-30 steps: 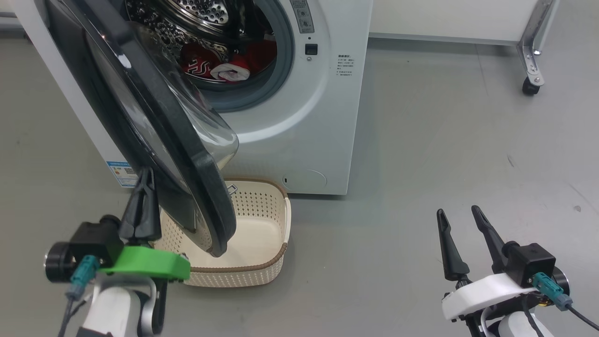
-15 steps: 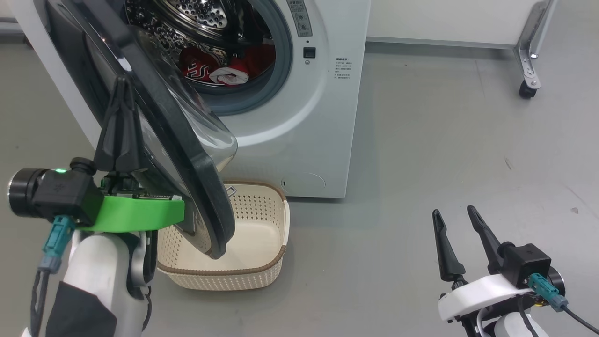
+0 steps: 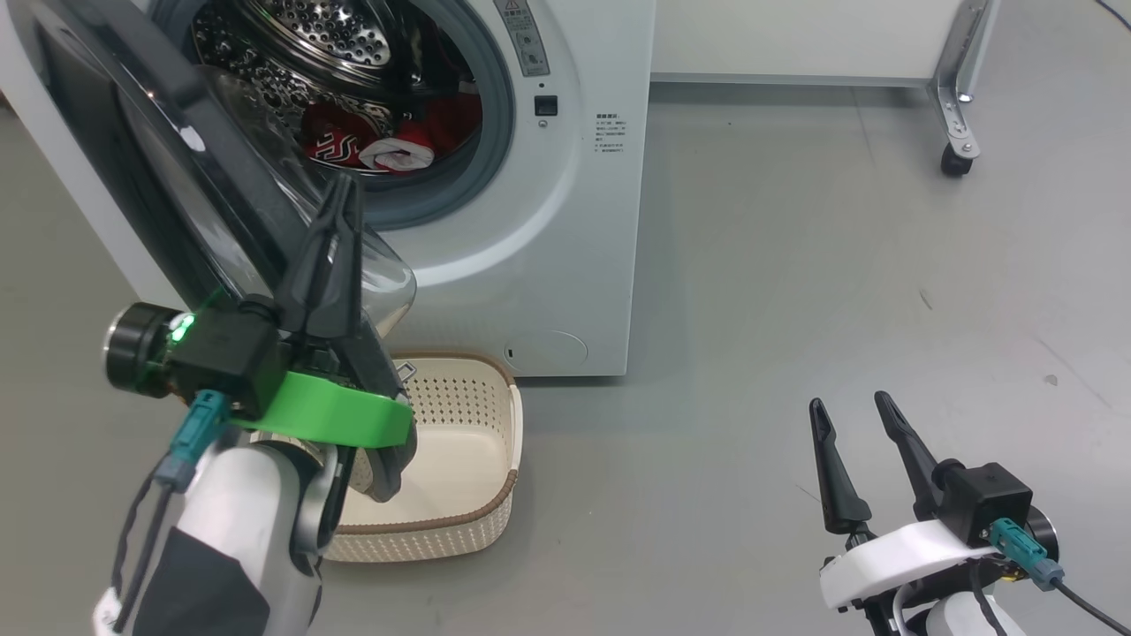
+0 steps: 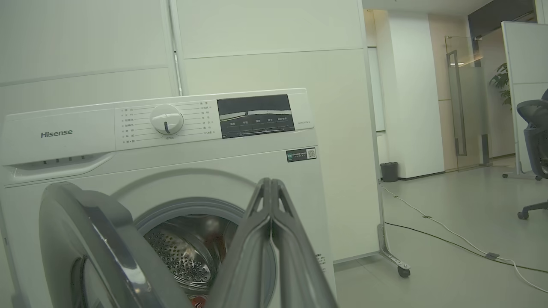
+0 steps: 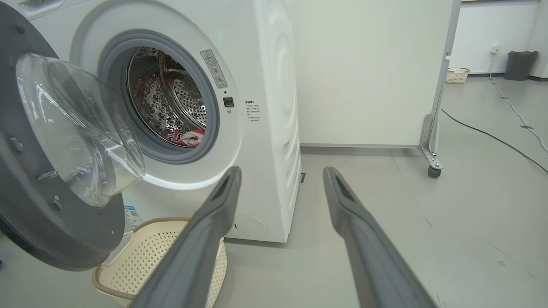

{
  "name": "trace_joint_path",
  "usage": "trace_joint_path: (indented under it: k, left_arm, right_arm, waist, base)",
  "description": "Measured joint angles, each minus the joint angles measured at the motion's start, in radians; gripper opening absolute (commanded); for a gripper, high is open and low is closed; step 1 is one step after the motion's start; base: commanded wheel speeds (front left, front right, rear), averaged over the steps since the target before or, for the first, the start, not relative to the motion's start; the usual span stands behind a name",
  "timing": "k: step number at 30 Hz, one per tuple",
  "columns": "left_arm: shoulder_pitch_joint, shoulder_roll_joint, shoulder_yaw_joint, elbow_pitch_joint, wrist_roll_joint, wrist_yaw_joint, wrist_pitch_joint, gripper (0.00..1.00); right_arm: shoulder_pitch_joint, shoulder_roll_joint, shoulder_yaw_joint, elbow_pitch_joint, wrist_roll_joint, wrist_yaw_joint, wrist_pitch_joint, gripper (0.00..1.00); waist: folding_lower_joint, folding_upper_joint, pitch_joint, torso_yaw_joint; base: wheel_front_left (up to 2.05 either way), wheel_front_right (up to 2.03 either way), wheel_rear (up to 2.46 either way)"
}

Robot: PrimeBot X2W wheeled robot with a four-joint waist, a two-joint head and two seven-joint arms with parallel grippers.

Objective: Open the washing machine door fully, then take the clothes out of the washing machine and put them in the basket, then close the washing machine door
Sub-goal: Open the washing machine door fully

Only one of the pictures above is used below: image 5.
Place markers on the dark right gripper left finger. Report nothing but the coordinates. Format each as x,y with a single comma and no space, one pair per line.
201,252

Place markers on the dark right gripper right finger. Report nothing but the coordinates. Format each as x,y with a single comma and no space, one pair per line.
368,256

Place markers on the white wall outlet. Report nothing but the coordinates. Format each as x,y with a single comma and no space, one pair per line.
495,48

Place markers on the black caster wheel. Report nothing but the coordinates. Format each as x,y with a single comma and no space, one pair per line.
434,171

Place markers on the red white patterned jersey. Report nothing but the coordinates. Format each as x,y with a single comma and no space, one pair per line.
188,137

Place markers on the white front-load washing machine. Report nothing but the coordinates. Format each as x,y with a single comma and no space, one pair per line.
265,64

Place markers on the cream perforated laundry basket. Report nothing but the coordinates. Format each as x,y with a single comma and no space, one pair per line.
141,261

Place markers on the grey warning sticker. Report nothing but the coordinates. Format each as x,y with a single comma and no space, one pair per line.
213,68

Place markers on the small cream wicker basket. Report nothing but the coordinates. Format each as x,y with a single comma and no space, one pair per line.
457,76

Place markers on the black glass washing machine door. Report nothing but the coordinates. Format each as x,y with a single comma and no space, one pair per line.
34,214

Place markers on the dark grey trash bin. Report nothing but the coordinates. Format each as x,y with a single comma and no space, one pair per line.
520,66

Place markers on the blue energy label sticker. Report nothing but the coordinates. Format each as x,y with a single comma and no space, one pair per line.
132,216

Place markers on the white partition panel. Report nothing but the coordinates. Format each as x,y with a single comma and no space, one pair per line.
364,72

